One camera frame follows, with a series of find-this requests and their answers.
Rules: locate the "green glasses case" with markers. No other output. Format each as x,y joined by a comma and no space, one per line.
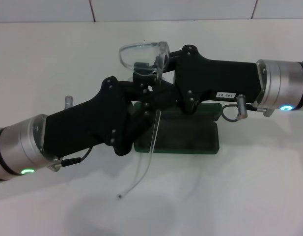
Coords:
190,137

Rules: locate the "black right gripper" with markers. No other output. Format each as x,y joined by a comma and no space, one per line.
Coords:
220,78

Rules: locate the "gripper silver connector stub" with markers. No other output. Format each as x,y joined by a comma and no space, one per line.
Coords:
241,108
69,102

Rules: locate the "left gripper silver connector stub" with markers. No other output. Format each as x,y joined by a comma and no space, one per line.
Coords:
69,102

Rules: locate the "right gripper silver connector stub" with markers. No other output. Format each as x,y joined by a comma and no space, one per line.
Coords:
241,108

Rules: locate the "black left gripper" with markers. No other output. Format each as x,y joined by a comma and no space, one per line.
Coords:
92,123

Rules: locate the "clear white glasses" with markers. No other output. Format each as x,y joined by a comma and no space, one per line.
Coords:
163,46

